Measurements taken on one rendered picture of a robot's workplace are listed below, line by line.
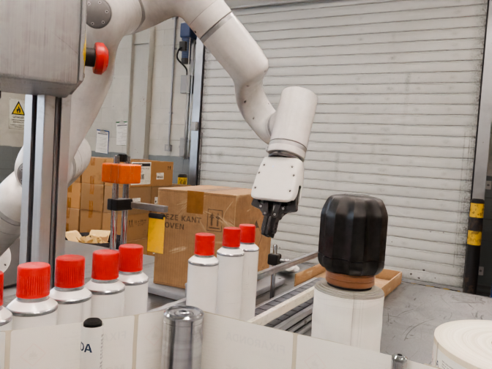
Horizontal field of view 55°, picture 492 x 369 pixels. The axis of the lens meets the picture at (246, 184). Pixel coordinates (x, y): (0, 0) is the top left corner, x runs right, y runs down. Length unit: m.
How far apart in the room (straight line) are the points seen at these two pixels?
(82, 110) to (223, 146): 4.50
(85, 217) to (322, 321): 4.24
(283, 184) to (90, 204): 3.79
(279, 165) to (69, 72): 0.55
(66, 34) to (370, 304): 0.46
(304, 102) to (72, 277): 0.65
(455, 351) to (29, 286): 0.45
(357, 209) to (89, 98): 0.72
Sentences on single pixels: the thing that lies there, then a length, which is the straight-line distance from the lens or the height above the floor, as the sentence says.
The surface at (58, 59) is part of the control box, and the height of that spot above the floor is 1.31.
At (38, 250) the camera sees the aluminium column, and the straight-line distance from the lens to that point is 0.73.
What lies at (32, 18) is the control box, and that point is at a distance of 0.59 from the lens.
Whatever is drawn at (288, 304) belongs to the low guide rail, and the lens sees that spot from 1.04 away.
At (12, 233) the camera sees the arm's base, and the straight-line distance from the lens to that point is 1.33.
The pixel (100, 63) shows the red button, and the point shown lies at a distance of 0.61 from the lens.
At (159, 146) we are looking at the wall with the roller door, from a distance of 6.23.
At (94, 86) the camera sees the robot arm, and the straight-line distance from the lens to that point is 1.11.
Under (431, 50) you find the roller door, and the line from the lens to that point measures 4.99.
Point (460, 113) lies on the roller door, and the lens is 4.86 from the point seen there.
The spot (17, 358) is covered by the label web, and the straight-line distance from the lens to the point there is 0.45.
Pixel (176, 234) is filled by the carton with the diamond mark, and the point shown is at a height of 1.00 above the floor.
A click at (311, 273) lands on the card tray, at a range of 1.62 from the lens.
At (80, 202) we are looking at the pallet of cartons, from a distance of 4.78.
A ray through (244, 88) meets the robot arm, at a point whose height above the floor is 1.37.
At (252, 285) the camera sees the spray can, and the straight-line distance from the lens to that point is 0.94.
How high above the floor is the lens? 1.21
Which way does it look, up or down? 3 degrees down
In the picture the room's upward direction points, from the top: 4 degrees clockwise
